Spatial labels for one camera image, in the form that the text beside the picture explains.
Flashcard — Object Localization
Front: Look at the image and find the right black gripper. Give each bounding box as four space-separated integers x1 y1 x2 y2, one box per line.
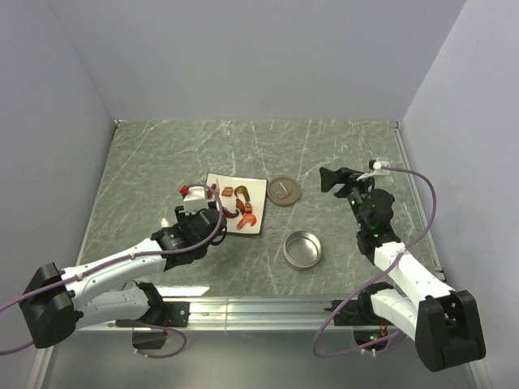
319 167 379 231

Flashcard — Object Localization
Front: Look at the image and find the dark red sausage slice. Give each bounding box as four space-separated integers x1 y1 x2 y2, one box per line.
223 207 240 219

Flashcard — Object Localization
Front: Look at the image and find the glazed pork belly piece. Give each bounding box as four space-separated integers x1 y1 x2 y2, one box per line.
221 186 234 197

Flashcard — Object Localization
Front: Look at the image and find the round metal lunch tin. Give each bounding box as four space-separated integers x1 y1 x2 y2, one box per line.
282 230 322 271

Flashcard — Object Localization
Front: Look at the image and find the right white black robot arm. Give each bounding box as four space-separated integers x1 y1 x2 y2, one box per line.
320 160 487 372

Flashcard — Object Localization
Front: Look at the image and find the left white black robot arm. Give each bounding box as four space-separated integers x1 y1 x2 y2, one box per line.
19 203 227 348

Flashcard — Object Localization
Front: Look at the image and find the round taupe lid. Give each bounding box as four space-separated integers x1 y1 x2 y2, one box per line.
267 176 302 207

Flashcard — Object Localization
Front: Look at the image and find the orange shrimp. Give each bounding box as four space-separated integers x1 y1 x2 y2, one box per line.
236 213 257 230

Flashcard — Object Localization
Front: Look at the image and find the white square plate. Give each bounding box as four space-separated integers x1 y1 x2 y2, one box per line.
206 173 268 235

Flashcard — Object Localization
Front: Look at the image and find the brown mushroom slice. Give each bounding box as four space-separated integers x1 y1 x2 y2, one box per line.
234 186 251 203

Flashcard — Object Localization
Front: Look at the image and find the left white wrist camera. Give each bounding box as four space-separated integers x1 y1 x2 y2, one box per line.
180 185 208 216

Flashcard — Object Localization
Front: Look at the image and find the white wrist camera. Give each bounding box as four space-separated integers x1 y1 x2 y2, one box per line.
180 185 208 216
356 157 391 182

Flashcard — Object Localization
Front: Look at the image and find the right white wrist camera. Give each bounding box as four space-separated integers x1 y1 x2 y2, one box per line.
356 157 391 182

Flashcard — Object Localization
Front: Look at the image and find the aluminium front rail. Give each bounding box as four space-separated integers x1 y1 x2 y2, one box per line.
76 297 410 333

